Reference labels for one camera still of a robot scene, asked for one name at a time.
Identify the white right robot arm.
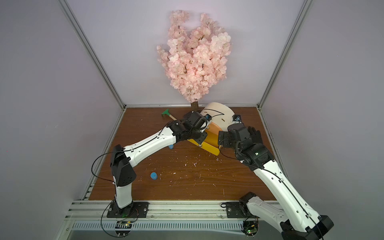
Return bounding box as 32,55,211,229
218,129,334,240

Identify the orange top drawer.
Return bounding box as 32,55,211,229
205,122,223,141

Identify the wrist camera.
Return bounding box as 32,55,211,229
201,114,212,129
228,115,251,142

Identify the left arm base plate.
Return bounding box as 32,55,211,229
107,200,149,219

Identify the left circuit board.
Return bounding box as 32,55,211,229
115,221,133,238

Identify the green toy hammer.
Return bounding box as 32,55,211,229
162,109,177,121

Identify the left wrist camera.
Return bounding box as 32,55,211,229
201,114,212,129

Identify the circuit board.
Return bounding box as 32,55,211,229
242,221,259,237
115,221,133,238

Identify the pink cherry blossom tree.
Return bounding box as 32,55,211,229
157,10,232,109

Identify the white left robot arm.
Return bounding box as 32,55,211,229
110,111,212,209

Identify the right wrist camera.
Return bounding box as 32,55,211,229
228,115,251,142

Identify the right circuit board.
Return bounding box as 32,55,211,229
242,221,259,237

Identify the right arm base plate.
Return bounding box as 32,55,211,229
221,202,249,219

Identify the cream cylindrical drawer cabinet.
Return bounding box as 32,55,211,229
200,102,235,132

